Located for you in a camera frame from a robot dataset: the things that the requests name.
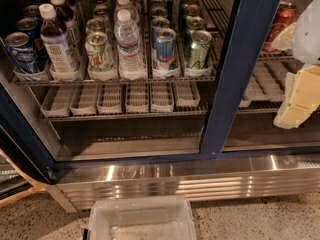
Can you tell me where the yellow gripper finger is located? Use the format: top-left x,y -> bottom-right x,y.
273,64 -> 320,129
271,23 -> 296,51

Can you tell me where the blue fridge door frame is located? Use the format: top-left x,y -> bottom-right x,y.
201,0 -> 281,155

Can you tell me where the blue energy drink can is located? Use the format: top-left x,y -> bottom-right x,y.
151,17 -> 170,49
156,28 -> 176,70

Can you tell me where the steel fridge base grille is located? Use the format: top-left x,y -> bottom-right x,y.
47,153 -> 320,212

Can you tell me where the green soda can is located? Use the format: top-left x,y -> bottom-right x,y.
179,0 -> 199,8
183,5 -> 201,20
186,30 -> 212,70
184,16 -> 206,38

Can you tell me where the red cola can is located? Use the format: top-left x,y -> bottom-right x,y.
263,1 -> 296,52

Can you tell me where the iced tea bottle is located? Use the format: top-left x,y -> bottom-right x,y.
39,4 -> 78,73
50,0 -> 80,46

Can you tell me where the clear plastic bin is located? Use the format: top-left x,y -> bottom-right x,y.
87,195 -> 197,240

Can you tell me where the white green can front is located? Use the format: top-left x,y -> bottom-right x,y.
85,31 -> 115,72

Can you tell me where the blue pepsi can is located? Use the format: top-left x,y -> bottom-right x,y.
15,16 -> 48,65
4,32 -> 39,74

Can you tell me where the iced tea bottle front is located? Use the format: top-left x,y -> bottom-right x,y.
39,4 -> 78,73

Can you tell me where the clear water bottle front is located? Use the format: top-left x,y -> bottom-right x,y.
114,9 -> 144,80

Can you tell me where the top wire shelf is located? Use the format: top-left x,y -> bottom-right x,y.
13,33 -> 320,87

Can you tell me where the wire shelf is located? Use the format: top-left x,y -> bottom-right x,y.
39,83 -> 320,123
13,33 -> 320,87

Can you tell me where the green soda can front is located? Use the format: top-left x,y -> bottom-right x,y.
186,30 -> 212,70

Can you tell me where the clear water bottle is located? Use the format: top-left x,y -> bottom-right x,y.
114,0 -> 140,23
114,9 -> 144,80

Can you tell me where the blue energy drink can front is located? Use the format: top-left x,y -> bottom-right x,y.
156,28 -> 176,70

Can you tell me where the lower wire shelf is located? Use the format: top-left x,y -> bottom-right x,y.
39,83 -> 320,123

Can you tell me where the white green can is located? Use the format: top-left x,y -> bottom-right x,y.
85,31 -> 115,72
86,17 -> 106,34

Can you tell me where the blue pepsi can front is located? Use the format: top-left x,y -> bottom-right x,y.
4,32 -> 39,74

